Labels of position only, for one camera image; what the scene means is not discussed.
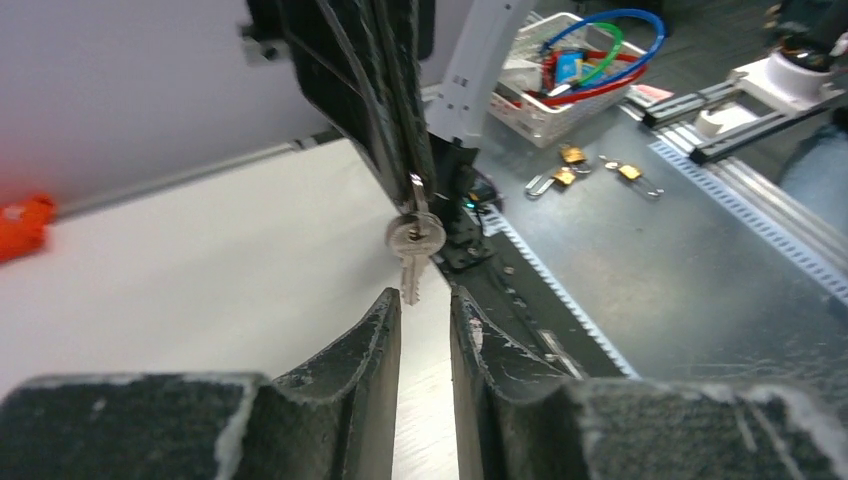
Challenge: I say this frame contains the orange folded cloth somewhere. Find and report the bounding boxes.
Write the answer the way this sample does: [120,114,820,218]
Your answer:
[1,194,57,264]

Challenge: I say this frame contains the brass padlock with key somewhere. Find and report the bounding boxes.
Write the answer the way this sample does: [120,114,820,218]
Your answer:
[598,155,665,200]

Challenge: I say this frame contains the brass padlock on metal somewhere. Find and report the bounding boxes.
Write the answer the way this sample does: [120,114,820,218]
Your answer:
[559,144,592,175]

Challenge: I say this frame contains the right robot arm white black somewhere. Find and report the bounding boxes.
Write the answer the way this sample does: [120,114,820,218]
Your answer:
[239,1,532,212]

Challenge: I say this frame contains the blue cable loop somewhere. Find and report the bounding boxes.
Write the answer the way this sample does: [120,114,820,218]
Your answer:
[539,7,667,91]

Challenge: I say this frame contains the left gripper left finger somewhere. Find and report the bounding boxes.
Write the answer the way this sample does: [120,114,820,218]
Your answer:
[1,288,401,479]

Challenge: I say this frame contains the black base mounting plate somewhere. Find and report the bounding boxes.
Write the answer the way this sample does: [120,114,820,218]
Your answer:
[433,142,641,380]

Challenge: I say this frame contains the brass padlock long shackle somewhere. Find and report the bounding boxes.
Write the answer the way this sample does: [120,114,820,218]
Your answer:
[524,166,578,199]

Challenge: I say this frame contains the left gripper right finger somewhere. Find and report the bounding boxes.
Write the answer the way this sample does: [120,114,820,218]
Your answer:
[450,287,847,479]

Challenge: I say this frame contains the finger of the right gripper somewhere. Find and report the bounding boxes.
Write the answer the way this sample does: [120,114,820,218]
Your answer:
[246,1,405,206]
[372,0,435,203]

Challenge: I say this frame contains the white plastic basket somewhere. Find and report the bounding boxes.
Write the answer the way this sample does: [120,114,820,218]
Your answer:
[489,13,657,147]

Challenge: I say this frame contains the silver keys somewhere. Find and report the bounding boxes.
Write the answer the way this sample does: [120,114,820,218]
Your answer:
[385,173,446,305]

